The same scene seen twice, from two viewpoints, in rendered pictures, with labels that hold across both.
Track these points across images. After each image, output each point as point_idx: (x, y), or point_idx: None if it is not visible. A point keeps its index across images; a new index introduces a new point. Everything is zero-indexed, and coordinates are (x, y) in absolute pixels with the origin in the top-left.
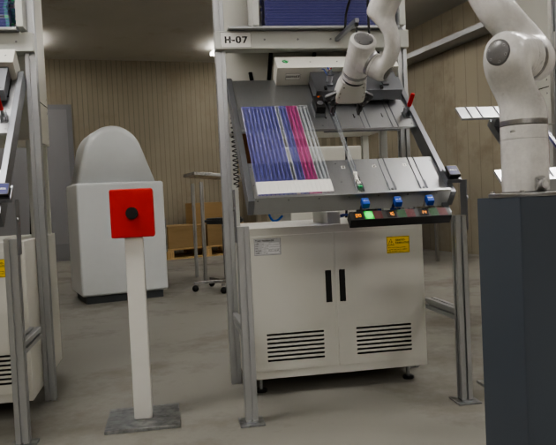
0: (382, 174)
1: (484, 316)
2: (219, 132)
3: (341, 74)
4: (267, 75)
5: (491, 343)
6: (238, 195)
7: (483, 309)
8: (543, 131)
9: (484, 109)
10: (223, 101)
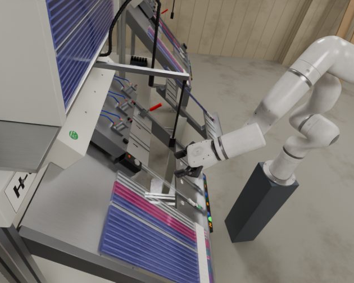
0: (187, 183)
1: (253, 216)
2: None
3: (220, 156)
4: None
5: (252, 221)
6: None
7: (253, 215)
8: None
9: (169, 88)
10: (27, 263)
